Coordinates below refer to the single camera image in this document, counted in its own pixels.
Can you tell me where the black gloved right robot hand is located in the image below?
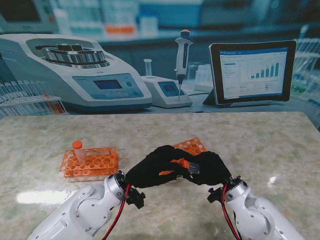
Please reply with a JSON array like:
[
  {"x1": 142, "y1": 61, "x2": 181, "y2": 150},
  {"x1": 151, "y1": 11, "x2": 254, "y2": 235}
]
[{"x1": 186, "y1": 151, "x2": 232, "y2": 186}]

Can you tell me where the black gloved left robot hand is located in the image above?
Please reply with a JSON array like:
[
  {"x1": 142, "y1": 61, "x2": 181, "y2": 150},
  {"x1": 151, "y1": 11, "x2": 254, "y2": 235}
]
[{"x1": 124, "y1": 144, "x2": 195, "y2": 189}]

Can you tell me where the clear plastic test tube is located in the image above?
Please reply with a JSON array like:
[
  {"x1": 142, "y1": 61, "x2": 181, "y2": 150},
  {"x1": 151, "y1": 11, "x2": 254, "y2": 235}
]
[
  {"x1": 74, "y1": 147, "x2": 86, "y2": 166},
  {"x1": 188, "y1": 161, "x2": 201, "y2": 175}
]

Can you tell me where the orange test tube rack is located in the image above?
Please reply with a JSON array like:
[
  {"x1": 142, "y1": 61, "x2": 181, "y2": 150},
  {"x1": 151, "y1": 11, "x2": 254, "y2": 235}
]
[
  {"x1": 59, "y1": 146, "x2": 119, "y2": 179},
  {"x1": 158, "y1": 137, "x2": 208, "y2": 177}
]

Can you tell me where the printed laboratory backdrop poster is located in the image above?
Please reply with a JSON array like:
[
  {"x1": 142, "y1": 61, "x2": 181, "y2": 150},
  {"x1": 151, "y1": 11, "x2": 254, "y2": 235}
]
[{"x1": 0, "y1": 0, "x2": 320, "y2": 118}]

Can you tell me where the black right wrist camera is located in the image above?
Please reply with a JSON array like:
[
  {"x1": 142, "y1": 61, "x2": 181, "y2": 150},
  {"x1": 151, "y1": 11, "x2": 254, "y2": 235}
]
[{"x1": 206, "y1": 187, "x2": 224, "y2": 204}]

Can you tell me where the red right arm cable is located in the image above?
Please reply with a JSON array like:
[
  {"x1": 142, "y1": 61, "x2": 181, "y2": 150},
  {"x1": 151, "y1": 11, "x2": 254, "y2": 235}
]
[{"x1": 221, "y1": 183, "x2": 241, "y2": 240}]

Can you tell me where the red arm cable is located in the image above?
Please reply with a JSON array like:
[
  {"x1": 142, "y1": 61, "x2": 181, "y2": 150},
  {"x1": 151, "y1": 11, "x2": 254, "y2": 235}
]
[
  {"x1": 101, "y1": 183, "x2": 131, "y2": 240},
  {"x1": 221, "y1": 183, "x2": 241, "y2": 240}
]

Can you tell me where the red left arm cable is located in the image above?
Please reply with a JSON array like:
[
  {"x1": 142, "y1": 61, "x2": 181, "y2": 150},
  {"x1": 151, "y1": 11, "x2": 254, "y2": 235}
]
[{"x1": 101, "y1": 183, "x2": 131, "y2": 240}]

